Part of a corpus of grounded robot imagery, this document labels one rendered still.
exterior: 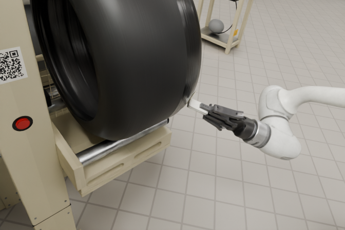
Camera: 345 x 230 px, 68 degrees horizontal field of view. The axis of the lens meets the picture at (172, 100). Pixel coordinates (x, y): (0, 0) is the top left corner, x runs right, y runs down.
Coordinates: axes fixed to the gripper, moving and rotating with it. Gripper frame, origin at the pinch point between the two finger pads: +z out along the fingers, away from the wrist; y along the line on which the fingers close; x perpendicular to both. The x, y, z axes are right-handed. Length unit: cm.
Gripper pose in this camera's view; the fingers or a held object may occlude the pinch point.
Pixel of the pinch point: (197, 106)
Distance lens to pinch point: 82.2
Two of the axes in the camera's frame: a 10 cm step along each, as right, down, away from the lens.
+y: -4.3, 4.2, 8.0
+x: 2.1, -8.2, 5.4
